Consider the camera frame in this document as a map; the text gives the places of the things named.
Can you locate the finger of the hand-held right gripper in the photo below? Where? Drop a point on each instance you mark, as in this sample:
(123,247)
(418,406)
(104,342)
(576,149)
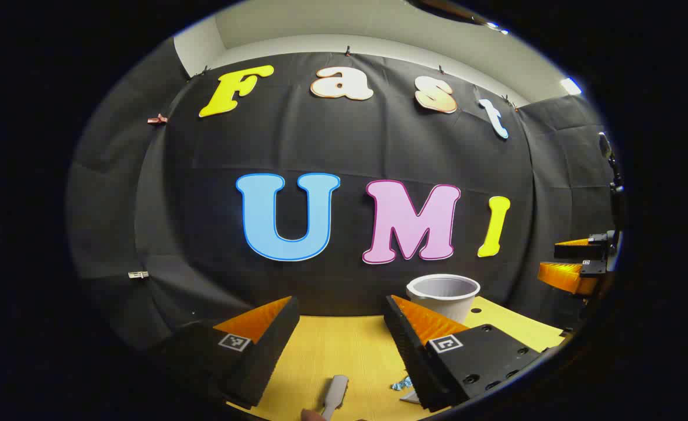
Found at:
(566,278)
(577,251)

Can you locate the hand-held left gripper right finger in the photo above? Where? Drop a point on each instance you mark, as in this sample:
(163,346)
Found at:
(417,365)

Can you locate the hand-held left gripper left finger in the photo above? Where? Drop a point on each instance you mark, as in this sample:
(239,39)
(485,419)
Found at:
(265,362)

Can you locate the light blue paper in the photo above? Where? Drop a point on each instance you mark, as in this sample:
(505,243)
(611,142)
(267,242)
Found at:
(403,383)

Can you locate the grey plastic dustpan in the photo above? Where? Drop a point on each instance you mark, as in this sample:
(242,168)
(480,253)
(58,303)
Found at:
(412,398)

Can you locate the white ribbed garbage bin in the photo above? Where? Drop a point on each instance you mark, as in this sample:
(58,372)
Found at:
(443,304)

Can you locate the yellow wooden desktop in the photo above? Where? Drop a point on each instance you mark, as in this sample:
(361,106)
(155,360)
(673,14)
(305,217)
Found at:
(344,345)

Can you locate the ceiling light panel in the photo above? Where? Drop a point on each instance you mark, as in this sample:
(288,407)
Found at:
(570,86)

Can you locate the white clip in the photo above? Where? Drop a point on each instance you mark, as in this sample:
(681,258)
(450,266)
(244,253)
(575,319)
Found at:
(138,274)

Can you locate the red clip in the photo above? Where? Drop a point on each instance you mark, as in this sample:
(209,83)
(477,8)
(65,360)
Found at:
(156,119)

